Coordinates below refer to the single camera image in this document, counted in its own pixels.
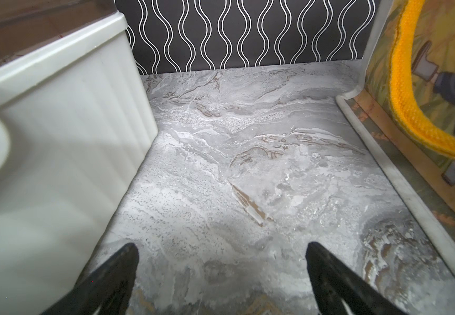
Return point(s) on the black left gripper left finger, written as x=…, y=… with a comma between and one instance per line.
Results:
x=107, y=290

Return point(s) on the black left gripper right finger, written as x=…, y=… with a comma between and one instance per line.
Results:
x=338, y=290

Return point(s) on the white tote bag yellow handles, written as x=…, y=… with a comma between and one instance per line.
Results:
x=403, y=105

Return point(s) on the white storage box brown lid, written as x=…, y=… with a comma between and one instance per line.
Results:
x=75, y=126

